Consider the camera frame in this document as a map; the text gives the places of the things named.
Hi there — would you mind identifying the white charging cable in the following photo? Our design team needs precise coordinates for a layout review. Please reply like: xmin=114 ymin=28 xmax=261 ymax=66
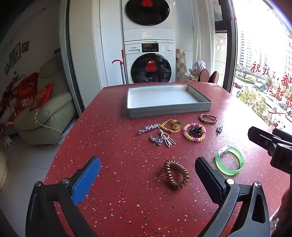
xmin=34 ymin=109 xmax=63 ymax=135

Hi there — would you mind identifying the white cloth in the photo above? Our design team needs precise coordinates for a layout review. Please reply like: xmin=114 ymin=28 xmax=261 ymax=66
xmin=193 ymin=60 xmax=207 ymax=77

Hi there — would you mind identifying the mop with red handle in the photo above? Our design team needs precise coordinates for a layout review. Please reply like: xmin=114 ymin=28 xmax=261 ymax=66
xmin=112 ymin=50 xmax=128 ymax=85

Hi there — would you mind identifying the pair of slippers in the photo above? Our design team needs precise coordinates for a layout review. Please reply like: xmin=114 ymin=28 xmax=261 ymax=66
xmin=209 ymin=71 xmax=219 ymax=86

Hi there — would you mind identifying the white washing machine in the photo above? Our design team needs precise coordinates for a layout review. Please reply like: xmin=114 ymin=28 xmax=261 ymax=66
xmin=124 ymin=40 xmax=176 ymax=85

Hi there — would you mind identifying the black window frame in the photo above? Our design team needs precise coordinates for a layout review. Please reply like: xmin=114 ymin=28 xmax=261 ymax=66
xmin=221 ymin=0 xmax=238 ymax=94

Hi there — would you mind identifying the grey shallow tray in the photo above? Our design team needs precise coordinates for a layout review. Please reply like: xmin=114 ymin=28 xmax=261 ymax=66
xmin=126 ymin=83 xmax=212 ymax=119

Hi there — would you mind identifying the person's right forearm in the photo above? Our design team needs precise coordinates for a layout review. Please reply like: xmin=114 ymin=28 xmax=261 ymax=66
xmin=272 ymin=189 xmax=292 ymax=237

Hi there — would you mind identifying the long silver hair clip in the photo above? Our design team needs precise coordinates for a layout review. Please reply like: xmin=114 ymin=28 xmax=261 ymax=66
xmin=138 ymin=123 xmax=160 ymax=135

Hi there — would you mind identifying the brown slipper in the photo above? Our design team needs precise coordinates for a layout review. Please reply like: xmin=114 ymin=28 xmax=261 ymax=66
xmin=199 ymin=69 xmax=210 ymax=83

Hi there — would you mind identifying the large black picture frame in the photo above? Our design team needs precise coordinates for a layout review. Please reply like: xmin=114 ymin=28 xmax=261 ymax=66
xmin=9 ymin=43 xmax=21 ymax=67

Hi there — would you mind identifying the yellow hair tie orange ornament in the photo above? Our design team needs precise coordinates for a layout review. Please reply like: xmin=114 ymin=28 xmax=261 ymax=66
xmin=159 ymin=119 xmax=182 ymax=133

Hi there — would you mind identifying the red printed blanket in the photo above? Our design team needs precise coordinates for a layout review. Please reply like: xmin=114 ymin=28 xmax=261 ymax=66
xmin=0 ymin=72 xmax=39 ymax=128

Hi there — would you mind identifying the checkered bag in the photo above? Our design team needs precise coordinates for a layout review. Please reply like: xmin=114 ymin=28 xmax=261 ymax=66
xmin=176 ymin=49 xmax=190 ymax=77

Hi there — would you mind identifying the pink yellow spiral hair tie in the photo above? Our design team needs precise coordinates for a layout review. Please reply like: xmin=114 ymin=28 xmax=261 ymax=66
xmin=182 ymin=122 xmax=206 ymax=142

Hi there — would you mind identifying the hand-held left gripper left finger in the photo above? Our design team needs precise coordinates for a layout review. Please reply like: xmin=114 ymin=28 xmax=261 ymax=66
xmin=25 ymin=156 xmax=101 ymax=237

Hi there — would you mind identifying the white tumble dryer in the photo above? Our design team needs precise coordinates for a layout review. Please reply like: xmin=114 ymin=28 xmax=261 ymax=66
xmin=121 ymin=0 xmax=175 ymax=42

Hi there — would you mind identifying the red window sticker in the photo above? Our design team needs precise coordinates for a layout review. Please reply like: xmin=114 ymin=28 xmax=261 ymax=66
xmin=250 ymin=60 xmax=292 ymax=115

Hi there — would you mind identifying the cream leather sofa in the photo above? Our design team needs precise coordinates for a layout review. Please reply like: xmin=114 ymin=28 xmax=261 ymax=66
xmin=14 ymin=58 xmax=77 ymax=145

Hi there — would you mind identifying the green translucent bangle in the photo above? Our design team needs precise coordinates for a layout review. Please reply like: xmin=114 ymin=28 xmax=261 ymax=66
xmin=215 ymin=146 xmax=245 ymax=176

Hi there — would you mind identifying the brown braided bracelet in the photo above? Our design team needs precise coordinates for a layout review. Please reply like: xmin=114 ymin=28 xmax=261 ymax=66
xmin=199 ymin=113 xmax=218 ymax=125

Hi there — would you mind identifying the white cabinet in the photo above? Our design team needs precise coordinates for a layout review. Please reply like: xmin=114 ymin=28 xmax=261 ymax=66
xmin=68 ymin=0 xmax=125 ymax=114

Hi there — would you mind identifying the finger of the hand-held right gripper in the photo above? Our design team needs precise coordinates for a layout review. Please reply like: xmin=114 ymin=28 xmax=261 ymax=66
xmin=248 ymin=126 xmax=282 ymax=152
xmin=272 ymin=128 xmax=292 ymax=143

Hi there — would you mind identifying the brown spiral hair tie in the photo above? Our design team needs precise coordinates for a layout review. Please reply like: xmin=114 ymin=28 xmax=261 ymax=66
xmin=164 ymin=160 xmax=190 ymax=189

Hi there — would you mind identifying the red cushion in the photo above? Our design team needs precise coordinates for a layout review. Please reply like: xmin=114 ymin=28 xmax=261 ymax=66
xmin=30 ymin=82 xmax=55 ymax=112

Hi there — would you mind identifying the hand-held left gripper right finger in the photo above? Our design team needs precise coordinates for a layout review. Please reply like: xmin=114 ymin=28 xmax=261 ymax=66
xmin=195 ymin=156 xmax=271 ymax=237

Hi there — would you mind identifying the beige pronged hair clip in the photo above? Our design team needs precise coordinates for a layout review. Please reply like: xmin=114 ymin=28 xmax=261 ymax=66
xmin=159 ymin=129 xmax=176 ymax=148

